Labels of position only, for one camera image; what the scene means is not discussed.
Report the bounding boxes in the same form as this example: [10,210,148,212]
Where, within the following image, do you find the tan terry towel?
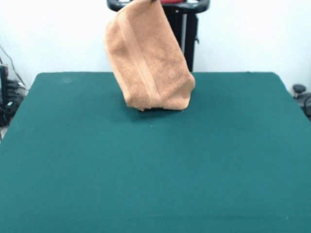
[104,0,196,112]

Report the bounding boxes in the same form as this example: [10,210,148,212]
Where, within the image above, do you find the black box device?
[0,65,10,107]

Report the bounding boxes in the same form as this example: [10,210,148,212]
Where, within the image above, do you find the black equipment heap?
[0,80,28,127]

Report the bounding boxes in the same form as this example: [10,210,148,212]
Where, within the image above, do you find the dark green table cloth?
[0,71,311,233]

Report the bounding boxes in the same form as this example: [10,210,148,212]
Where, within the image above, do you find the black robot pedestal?
[106,0,210,73]

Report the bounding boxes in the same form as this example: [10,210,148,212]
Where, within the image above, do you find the grey cable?
[0,45,24,85]

